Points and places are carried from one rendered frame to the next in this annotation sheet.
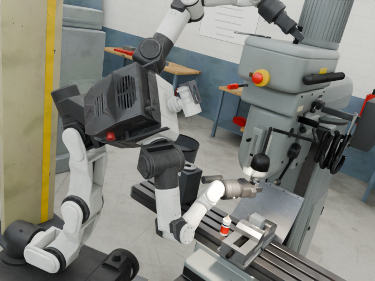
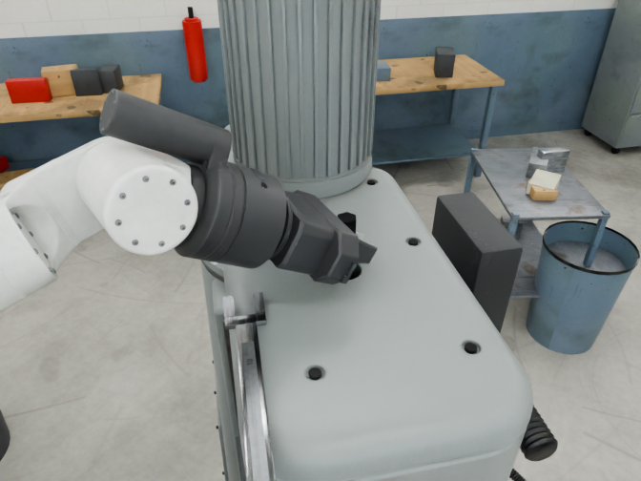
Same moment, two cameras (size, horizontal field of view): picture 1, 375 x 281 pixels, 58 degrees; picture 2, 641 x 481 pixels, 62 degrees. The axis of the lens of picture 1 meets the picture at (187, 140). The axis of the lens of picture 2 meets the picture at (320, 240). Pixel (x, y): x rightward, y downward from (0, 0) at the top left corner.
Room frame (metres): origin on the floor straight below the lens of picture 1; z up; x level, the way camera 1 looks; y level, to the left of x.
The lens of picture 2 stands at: (1.11, 0.00, 2.24)
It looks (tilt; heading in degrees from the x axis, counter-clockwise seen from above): 35 degrees down; 314
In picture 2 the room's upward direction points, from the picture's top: straight up
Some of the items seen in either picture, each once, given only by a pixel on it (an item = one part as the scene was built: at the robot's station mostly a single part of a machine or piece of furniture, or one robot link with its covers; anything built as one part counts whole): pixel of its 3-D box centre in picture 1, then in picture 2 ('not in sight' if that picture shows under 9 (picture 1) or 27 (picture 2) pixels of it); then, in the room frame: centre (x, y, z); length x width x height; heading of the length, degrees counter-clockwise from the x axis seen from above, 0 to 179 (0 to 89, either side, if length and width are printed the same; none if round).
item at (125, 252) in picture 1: (122, 265); not in sight; (1.55, 0.23, 0.50); 0.20 x 0.05 x 0.20; 75
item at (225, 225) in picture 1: (225, 224); not in sight; (1.39, -0.26, 1.01); 0.04 x 0.04 x 0.11
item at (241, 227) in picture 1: (250, 231); not in sight; (1.33, -0.37, 1.05); 0.12 x 0.06 x 0.04; 56
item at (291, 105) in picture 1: (284, 93); not in sight; (1.44, -0.37, 1.68); 0.34 x 0.24 x 0.10; 146
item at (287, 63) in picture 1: (290, 63); (340, 314); (1.42, -0.35, 1.81); 0.47 x 0.26 x 0.16; 146
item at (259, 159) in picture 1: (261, 161); not in sight; (1.22, -0.30, 1.44); 0.07 x 0.07 x 0.06
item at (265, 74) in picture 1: (260, 77); not in sight; (1.22, -0.21, 1.76); 0.06 x 0.02 x 0.06; 56
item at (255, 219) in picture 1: (256, 222); not in sight; (1.37, -0.40, 1.07); 0.06 x 0.05 x 0.06; 56
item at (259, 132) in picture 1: (254, 150); not in sight; (1.32, -0.28, 1.45); 0.04 x 0.04 x 0.21; 56
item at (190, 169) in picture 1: (178, 177); not in sight; (1.69, 0.01, 1.06); 0.22 x 0.12 x 0.20; 49
